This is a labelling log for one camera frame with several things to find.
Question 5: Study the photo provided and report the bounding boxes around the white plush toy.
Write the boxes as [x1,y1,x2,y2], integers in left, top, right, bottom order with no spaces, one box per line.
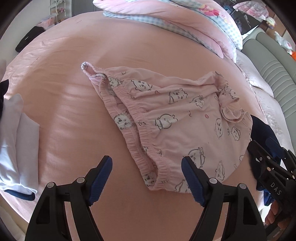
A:
[274,31,293,55]

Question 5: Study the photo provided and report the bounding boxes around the grey door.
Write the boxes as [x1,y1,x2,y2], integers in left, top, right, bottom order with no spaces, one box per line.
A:
[69,0,100,16]

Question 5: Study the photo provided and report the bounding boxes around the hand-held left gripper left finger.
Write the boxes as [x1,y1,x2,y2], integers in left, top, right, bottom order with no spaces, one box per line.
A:
[25,156,113,241]

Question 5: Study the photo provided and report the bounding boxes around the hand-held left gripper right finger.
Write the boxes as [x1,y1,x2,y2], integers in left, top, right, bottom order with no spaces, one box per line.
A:
[181,156,266,241]

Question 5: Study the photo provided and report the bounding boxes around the pink cartoon print pajama pants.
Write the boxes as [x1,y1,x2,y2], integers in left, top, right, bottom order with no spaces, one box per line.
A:
[80,61,253,194]

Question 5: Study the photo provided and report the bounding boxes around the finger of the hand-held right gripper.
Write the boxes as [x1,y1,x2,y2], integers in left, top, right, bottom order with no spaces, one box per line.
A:
[265,136,296,181]
[247,140,273,177]

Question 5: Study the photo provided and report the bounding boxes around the pink printed hanging cloth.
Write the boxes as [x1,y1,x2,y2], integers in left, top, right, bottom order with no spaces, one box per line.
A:
[233,2,270,18]

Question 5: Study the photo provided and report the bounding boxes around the person's right hand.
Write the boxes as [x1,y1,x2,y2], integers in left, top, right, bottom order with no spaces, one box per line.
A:
[265,201,288,229]

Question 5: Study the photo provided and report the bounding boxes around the bed with pink sheet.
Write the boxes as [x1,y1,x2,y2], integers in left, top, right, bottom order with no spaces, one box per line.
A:
[0,10,296,241]

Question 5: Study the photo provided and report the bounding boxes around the lilac checked pillow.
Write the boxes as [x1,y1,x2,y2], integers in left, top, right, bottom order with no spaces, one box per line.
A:
[236,52,275,96]
[251,86,296,160]

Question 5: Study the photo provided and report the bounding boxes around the folded white garment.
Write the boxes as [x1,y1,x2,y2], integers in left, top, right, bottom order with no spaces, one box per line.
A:
[0,94,40,195]

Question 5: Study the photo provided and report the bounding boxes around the glass door wardrobe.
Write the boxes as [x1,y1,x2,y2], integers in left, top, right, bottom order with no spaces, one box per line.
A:
[231,9,264,35]

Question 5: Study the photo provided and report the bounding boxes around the pink and blue checked duvet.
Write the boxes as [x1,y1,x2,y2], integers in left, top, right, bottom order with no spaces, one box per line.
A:
[92,0,243,64]

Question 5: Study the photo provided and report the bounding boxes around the black bag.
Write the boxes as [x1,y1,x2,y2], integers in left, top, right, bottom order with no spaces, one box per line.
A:
[16,26,45,52]

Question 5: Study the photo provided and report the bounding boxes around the navy garment with white stripes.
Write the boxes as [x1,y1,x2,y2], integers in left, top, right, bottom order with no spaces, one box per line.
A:
[250,114,282,207]

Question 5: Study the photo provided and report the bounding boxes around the pink cloth bundle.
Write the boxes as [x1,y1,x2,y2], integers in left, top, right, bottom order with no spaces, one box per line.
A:
[38,19,58,29]

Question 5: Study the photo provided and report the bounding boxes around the white wire shelf rack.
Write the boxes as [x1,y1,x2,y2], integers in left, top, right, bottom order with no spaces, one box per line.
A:
[49,0,70,14]

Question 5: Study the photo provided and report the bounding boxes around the grey padded headboard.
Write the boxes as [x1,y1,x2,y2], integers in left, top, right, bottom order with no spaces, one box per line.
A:
[242,27,296,121]

